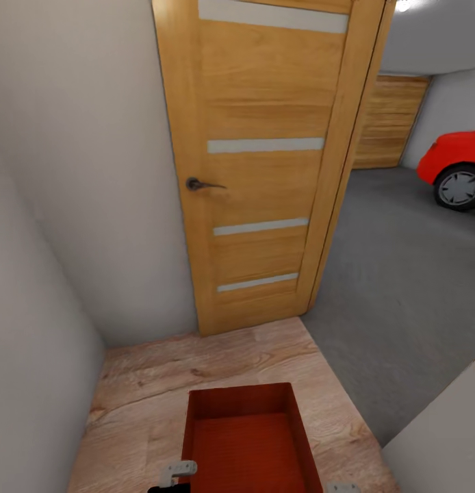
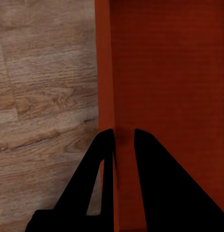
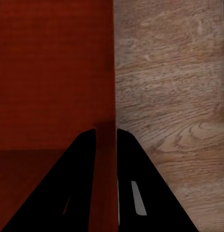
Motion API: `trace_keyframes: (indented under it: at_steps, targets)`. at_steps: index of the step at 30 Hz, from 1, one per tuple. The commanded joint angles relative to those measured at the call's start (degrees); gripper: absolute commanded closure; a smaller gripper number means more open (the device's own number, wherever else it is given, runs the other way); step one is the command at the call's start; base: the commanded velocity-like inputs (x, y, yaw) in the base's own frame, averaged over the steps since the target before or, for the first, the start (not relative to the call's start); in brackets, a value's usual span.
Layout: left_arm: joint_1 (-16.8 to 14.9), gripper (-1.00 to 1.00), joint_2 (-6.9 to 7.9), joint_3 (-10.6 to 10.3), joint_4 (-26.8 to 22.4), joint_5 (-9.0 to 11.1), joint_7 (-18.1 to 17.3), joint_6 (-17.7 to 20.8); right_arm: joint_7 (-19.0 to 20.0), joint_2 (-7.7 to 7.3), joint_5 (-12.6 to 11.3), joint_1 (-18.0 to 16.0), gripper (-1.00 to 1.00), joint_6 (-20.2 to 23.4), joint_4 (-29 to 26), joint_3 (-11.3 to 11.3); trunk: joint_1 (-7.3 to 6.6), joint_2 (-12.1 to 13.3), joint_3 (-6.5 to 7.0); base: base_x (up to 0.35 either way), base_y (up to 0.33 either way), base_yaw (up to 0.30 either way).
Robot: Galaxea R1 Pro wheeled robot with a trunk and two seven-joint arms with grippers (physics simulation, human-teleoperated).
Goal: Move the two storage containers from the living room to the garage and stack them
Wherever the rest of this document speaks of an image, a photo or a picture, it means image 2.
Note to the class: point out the storage box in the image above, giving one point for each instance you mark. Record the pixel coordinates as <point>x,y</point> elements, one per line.
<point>160,69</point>

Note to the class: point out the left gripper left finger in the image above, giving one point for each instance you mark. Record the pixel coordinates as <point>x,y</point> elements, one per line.
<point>69,214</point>

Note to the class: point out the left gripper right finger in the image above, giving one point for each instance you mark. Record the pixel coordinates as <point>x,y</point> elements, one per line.
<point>173,201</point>

